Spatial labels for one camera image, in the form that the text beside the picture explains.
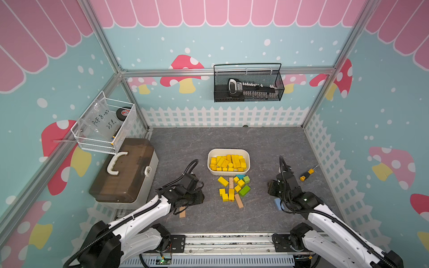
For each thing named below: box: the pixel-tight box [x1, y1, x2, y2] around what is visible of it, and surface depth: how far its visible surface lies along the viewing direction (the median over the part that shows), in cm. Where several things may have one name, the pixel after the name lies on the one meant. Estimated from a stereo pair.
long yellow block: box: [210, 156, 217, 171], surface depth 99 cm
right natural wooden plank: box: [234, 193, 245, 209], surface depth 88 cm
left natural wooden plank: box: [229, 176, 235, 189], surface depth 94 cm
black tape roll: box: [115, 107, 131, 122], surface depth 82 cm
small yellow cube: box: [239, 158, 247, 170], surface depth 99 cm
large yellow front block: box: [216, 157, 230, 168], surface depth 99 cm
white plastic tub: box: [207, 147, 251, 176], surface depth 99 cm
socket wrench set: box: [227, 78, 279, 100], surface depth 91 cm
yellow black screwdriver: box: [299, 165, 318, 182], surface depth 97 cm
